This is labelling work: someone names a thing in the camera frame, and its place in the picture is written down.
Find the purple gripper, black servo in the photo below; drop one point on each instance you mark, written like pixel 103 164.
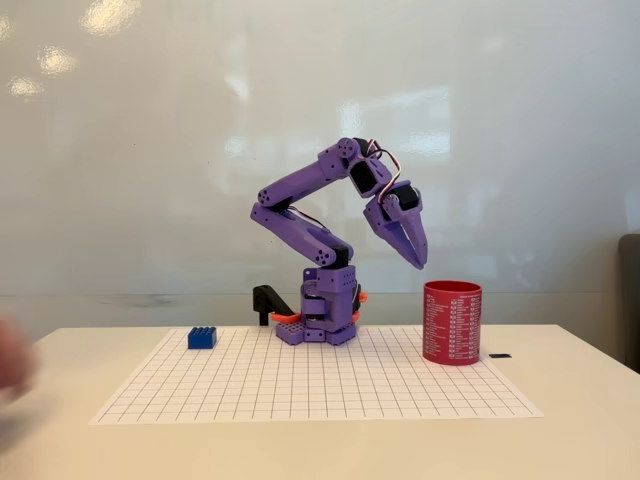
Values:
pixel 389 218

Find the blue toy brick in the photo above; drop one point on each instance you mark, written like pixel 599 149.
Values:
pixel 202 340

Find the purple robot arm with base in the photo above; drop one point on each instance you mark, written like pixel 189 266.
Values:
pixel 300 182

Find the red cup with white print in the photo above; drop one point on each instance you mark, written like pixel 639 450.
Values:
pixel 450 325

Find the blurred person's hand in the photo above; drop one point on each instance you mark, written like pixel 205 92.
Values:
pixel 12 355

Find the black table clamp, orange pad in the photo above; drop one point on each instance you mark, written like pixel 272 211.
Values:
pixel 262 300
pixel 363 297

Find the white grid paper sheet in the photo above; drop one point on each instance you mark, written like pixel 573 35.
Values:
pixel 310 385

